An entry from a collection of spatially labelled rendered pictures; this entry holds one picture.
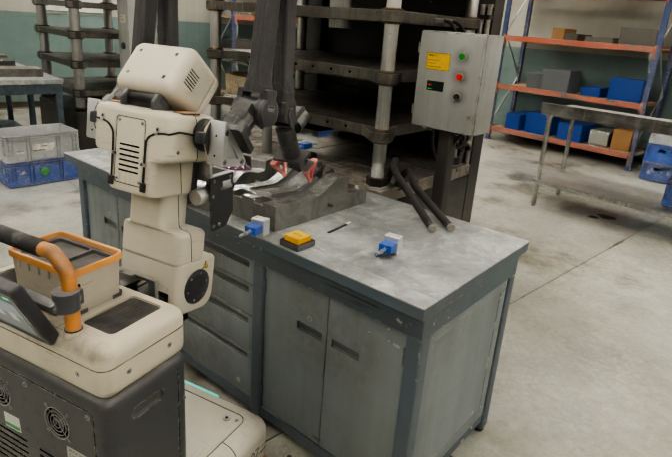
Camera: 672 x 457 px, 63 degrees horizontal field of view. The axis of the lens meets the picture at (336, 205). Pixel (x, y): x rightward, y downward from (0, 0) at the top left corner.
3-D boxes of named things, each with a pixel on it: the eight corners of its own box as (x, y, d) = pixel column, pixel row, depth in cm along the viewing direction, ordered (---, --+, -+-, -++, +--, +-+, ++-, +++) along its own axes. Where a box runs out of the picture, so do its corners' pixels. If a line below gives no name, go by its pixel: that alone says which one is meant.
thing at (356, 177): (379, 205, 240) (381, 189, 238) (199, 147, 318) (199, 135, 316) (468, 174, 302) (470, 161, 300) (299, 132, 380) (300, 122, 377)
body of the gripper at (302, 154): (284, 150, 174) (279, 131, 169) (311, 155, 170) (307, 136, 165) (273, 162, 170) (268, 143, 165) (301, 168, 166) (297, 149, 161)
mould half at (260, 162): (211, 211, 196) (211, 182, 192) (154, 198, 205) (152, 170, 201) (279, 179, 240) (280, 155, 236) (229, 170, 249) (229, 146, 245)
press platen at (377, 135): (386, 173, 235) (390, 133, 230) (202, 123, 313) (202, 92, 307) (474, 149, 297) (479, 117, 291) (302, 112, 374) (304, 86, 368)
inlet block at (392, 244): (383, 265, 162) (384, 248, 161) (368, 260, 165) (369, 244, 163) (401, 251, 173) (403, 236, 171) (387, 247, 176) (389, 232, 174)
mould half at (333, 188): (274, 232, 181) (276, 193, 177) (224, 211, 197) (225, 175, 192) (365, 202, 218) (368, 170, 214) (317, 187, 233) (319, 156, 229)
